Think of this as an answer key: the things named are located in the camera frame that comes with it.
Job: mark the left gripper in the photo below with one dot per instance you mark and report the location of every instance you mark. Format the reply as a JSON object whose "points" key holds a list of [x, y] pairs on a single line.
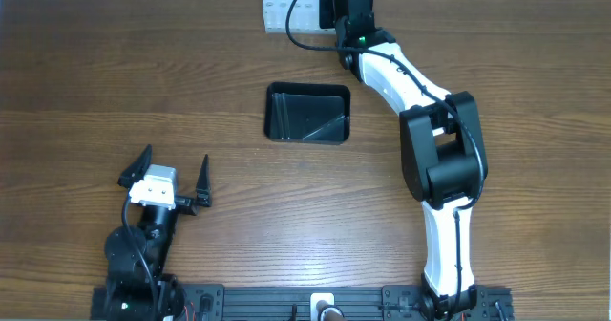
{"points": [[191, 205]]}

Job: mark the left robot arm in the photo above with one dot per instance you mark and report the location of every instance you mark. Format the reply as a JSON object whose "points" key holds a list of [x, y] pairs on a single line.
{"points": [[153, 240]]}

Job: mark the black tray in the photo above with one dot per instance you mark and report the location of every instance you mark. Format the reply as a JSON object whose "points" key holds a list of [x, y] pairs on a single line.
{"points": [[310, 106]]}

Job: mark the white test tube rack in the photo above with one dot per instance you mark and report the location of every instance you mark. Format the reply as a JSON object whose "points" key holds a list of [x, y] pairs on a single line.
{"points": [[291, 15]]}

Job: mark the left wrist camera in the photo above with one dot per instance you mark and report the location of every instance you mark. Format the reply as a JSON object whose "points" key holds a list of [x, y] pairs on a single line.
{"points": [[153, 187]]}

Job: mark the mounting rail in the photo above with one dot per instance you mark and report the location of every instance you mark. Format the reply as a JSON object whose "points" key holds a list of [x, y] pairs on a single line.
{"points": [[267, 304]]}

